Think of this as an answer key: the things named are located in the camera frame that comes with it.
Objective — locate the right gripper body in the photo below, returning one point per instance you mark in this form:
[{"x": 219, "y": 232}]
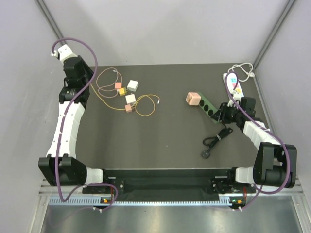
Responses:
[{"x": 229, "y": 114}]

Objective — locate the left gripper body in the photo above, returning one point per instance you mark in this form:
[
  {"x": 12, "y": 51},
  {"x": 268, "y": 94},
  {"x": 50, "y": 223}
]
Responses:
[{"x": 88, "y": 72}]

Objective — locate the green power strip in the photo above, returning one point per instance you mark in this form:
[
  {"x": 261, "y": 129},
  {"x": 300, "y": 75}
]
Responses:
[{"x": 207, "y": 107}]

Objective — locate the white power strip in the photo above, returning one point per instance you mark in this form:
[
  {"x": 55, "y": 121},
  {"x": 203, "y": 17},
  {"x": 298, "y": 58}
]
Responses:
[{"x": 232, "y": 83}]

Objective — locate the pink giraffe cube charger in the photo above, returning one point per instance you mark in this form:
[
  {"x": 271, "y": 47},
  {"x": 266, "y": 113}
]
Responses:
[{"x": 193, "y": 99}]

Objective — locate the pink charger plug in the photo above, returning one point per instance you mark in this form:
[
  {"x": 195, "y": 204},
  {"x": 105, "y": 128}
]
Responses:
[{"x": 118, "y": 85}]

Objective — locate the yellow charger plug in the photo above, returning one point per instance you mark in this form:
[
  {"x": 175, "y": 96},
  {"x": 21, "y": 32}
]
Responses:
[{"x": 123, "y": 91}]

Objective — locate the white square charger plug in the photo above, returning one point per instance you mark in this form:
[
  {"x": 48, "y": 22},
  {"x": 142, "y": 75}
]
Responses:
[{"x": 130, "y": 99}]

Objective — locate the brown pink small charger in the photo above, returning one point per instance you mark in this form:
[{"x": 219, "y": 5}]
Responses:
[{"x": 129, "y": 108}]

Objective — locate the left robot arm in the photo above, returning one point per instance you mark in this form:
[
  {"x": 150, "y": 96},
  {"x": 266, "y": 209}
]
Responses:
[{"x": 60, "y": 166}]

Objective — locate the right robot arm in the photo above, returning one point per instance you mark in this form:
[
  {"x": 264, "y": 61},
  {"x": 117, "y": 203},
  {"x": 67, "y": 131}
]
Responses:
[{"x": 275, "y": 163}]

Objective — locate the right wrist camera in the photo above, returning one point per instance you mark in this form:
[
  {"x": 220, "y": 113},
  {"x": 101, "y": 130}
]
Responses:
[{"x": 234, "y": 98}]

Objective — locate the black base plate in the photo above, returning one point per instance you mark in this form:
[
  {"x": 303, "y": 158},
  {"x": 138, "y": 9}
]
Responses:
[{"x": 173, "y": 185}]

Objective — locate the grey slotted cable duct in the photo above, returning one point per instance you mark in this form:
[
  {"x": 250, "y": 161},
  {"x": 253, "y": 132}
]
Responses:
[{"x": 103, "y": 201}]

